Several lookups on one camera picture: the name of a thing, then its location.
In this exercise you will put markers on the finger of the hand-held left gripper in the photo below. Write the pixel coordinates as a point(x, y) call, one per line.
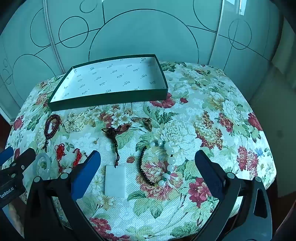
point(25, 157)
point(6, 154)

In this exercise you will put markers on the green cardboard box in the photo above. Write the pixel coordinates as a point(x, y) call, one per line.
point(111, 76)

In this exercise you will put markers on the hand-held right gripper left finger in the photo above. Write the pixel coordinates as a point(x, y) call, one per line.
point(86, 176)

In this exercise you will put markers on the floral tablecloth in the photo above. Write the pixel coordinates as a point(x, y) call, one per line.
point(196, 111)

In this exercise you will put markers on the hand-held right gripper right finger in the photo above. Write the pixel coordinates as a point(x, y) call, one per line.
point(208, 172)

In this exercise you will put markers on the pale patterned wardrobe door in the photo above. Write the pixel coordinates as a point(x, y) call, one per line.
point(23, 46)
point(138, 34)
point(242, 34)

